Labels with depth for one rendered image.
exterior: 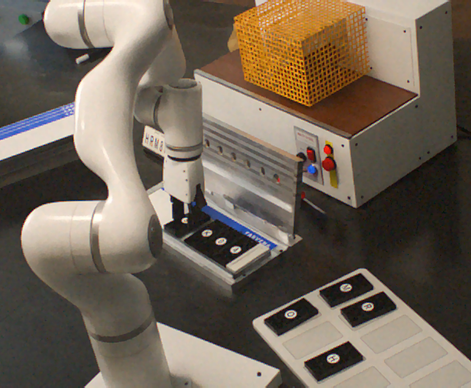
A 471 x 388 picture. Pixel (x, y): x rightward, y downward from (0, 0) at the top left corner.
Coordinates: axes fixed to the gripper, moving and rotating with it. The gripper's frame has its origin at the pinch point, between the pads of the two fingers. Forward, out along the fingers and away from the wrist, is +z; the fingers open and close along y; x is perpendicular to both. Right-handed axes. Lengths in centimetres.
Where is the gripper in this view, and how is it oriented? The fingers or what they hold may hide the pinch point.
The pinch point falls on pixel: (185, 215)
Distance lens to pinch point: 226.3
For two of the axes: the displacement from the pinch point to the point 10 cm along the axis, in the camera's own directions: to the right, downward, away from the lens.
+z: 0.0, 9.0, 4.5
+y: 6.3, 3.4, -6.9
